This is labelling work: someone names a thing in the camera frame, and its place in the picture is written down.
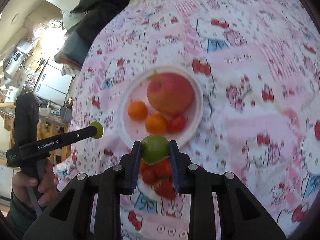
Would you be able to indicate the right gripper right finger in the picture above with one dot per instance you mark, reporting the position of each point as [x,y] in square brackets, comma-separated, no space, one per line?
[242,216]

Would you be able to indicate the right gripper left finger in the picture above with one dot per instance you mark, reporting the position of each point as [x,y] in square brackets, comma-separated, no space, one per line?
[89,206]

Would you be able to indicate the green lime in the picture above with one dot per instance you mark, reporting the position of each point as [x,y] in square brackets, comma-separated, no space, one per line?
[155,149]
[99,128]

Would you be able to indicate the red strawberry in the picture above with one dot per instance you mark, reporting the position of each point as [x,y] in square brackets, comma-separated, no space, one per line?
[166,190]

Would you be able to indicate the orange tangerine front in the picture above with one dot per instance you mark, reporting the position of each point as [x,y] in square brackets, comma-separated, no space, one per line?
[160,170]

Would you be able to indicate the orange tangerine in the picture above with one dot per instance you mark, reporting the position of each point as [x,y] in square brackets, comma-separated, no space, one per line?
[137,110]
[160,170]
[156,124]

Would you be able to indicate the small red tomato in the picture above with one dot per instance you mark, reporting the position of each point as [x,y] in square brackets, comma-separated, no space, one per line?
[176,124]

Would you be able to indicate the red apple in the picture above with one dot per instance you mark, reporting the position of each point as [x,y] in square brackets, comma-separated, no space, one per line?
[170,93]

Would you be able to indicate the person's left hand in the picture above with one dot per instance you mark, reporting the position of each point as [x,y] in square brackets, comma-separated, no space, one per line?
[21,181]

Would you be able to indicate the grey trash bin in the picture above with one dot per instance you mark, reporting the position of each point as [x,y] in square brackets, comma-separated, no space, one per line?
[65,114]

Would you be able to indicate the white kitchen cabinet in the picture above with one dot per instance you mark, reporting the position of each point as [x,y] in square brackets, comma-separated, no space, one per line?
[52,86]

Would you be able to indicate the small red fruit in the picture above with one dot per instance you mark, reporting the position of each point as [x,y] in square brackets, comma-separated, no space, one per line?
[149,177]

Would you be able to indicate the white microwave appliance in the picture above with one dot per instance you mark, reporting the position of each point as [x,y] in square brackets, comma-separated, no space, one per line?
[13,65]

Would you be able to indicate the pink strawberry ceramic bowl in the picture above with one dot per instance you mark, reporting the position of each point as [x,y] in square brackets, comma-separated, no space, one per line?
[130,130]

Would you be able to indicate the black bag on bed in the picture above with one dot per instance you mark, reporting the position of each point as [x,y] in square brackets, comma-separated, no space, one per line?
[98,13]

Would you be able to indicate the pink Hello Kitty bedsheet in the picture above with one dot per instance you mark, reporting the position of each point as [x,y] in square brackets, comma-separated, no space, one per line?
[257,62]

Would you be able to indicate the teal bed frame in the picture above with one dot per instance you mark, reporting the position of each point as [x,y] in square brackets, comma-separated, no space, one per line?
[73,51]

